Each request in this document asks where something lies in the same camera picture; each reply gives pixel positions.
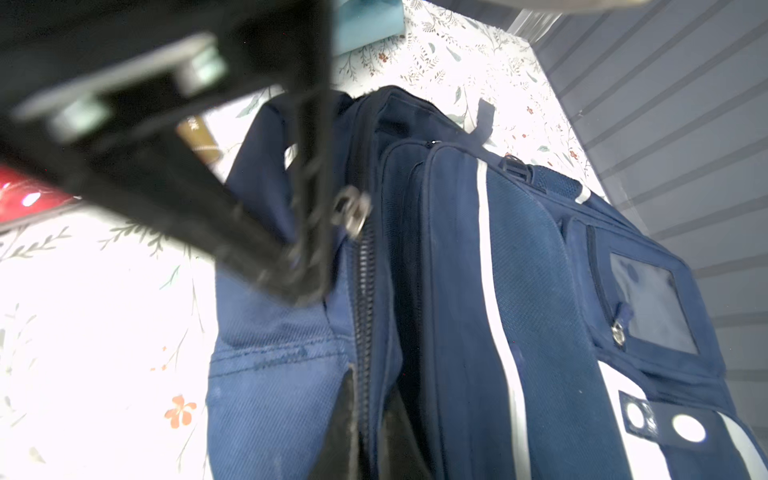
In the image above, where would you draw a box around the red notebook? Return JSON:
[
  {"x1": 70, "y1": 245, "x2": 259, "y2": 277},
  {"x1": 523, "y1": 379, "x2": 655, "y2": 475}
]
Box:
[{"x1": 0, "y1": 165, "x2": 81, "y2": 231}]

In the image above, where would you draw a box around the navy blue student backpack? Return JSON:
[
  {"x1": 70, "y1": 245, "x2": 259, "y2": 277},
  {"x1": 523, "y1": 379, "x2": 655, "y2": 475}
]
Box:
[{"x1": 206, "y1": 87, "x2": 767, "y2": 479}]

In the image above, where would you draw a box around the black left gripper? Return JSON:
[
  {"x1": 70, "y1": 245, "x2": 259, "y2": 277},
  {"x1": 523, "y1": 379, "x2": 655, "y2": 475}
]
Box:
[{"x1": 1, "y1": 1, "x2": 334, "y2": 305}]

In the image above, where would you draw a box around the light blue folded cloth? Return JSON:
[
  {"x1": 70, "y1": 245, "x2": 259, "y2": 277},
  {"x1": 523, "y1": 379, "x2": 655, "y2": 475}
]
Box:
[{"x1": 332, "y1": 0, "x2": 405, "y2": 56}]

